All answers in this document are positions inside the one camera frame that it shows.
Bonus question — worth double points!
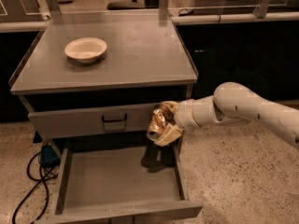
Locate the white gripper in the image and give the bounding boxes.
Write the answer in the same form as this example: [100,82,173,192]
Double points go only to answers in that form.
[154,99,198,147]

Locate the crushed orange can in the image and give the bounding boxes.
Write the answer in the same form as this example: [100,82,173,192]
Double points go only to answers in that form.
[147,105,171,141]

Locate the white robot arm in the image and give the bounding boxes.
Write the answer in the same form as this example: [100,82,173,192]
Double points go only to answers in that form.
[147,82,299,148]

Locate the grey top drawer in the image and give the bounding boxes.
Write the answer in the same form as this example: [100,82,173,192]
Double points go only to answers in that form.
[29,103,158,140]

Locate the grey drawer cabinet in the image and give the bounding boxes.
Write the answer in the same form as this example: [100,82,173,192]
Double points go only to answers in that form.
[11,10,198,149]

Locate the open grey middle drawer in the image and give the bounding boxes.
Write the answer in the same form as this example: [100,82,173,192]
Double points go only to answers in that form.
[35,141,202,224]

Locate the white bowl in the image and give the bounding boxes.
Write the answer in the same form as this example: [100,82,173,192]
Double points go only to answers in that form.
[64,37,107,63]

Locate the blue power box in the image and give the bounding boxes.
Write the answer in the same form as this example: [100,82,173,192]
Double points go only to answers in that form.
[38,145,61,167]

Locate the black drawer handle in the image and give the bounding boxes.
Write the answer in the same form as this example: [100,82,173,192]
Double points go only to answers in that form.
[101,114,127,123]

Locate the black floor cable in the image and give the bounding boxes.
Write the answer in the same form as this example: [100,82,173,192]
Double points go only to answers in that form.
[11,151,59,224]

